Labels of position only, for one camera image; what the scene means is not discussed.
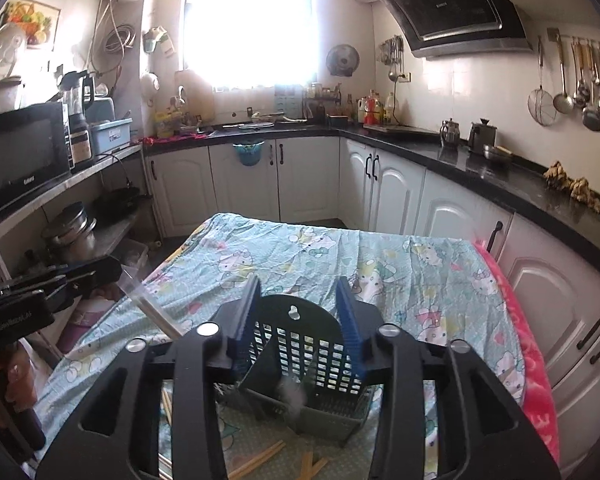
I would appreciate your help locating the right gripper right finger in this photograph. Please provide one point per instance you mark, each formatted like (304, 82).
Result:
(482, 432)

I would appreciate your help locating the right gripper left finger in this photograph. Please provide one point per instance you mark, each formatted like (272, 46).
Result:
(113, 433)

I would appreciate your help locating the chopsticks pair one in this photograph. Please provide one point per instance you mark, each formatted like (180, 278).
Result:
(142, 298)

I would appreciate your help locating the chopsticks pair two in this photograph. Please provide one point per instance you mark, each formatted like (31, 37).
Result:
(257, 461)

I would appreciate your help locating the chopsticks pair three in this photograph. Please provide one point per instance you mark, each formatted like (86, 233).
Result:
(310, 467)

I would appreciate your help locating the dark green utensil basket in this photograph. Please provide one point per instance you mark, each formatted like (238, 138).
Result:
(299, 373)

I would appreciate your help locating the chopsticks pair four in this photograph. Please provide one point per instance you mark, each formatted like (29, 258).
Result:
(166, 399)

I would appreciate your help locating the pink fleece blanket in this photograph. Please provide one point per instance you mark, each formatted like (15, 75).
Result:
(537, 401)

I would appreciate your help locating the stacked steel pots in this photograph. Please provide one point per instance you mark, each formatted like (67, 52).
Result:
(70, 236)

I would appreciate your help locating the white lower cabinets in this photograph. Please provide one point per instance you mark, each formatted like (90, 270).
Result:
(302, 180)

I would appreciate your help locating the hello kitty teal tablecloth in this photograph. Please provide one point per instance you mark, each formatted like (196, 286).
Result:
(436, 289)

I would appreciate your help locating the black microwave oven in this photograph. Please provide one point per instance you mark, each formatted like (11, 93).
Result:
(34, 150)

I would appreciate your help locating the blue plastic box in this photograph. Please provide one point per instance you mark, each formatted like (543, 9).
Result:
(110, 136)

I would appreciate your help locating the electric blender jug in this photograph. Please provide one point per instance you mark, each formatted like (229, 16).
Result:
(77, 89)

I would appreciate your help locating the black countertop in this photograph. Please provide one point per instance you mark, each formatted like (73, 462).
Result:
(520, 188)

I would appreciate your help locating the brown cloth on counter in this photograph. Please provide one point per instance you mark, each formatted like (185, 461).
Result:
(556, 177)

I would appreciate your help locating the teal hanging bin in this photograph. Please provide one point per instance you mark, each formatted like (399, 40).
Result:
(249, 154)

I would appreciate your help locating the fruit picture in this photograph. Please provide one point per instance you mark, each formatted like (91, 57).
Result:
(38, 21)

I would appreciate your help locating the dark steel pot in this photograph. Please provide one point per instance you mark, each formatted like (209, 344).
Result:
(481, 134)

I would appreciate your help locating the steel kettle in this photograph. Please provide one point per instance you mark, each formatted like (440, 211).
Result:
(450, 134)

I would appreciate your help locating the red bottle on counter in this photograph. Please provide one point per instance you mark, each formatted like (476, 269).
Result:
(373, 111)

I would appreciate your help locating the steel ladle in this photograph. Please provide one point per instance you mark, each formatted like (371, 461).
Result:
(563, 102)

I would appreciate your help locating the hanging utensil set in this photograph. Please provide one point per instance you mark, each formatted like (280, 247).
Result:
(586, 59)

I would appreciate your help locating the black range hood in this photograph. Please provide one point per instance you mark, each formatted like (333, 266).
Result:
(434, 28)

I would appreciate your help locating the wire mesh strainer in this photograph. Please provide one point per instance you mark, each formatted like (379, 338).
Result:
(540, 102)

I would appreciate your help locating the small wall fan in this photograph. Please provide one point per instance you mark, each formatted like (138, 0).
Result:
(342, 60)

